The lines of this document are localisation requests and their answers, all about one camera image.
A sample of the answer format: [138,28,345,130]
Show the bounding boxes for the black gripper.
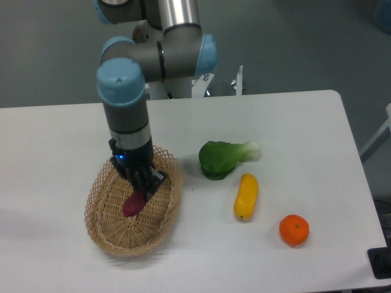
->
[109,138,168,201]

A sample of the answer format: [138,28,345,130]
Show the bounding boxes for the purple sweet potato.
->
[122,190,146,217]

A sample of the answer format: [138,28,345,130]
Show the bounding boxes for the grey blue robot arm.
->
[93,1,217,200]

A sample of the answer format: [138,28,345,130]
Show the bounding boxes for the woven wicker basket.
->
[84,146,183,257]

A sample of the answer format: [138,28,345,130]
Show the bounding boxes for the green bok choy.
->
[198,140,261,181]

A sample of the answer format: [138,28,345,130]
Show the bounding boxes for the yellow mango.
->
[233,173,259,221]

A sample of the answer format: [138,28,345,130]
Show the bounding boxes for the orange tangerine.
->
[279,214,310,247]

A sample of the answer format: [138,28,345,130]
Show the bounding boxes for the black clamp at table edge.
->
[367,247,390,280]

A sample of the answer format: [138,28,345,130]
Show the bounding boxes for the blue object top right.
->
[375,0,390,34]

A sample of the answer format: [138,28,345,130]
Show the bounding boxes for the white metal base frame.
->
[143,64,245,99]

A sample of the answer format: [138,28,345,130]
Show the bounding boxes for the white frame at right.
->
[359,104,390,164]

